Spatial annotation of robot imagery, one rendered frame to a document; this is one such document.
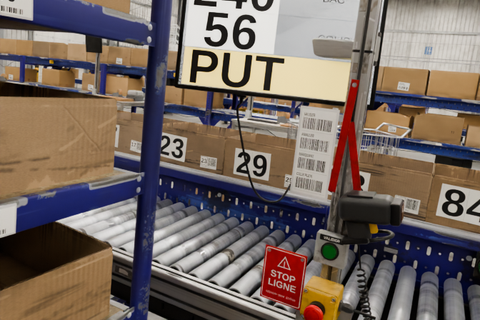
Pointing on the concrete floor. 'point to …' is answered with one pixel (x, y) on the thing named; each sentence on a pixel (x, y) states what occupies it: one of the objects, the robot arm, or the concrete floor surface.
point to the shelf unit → (53, 18)
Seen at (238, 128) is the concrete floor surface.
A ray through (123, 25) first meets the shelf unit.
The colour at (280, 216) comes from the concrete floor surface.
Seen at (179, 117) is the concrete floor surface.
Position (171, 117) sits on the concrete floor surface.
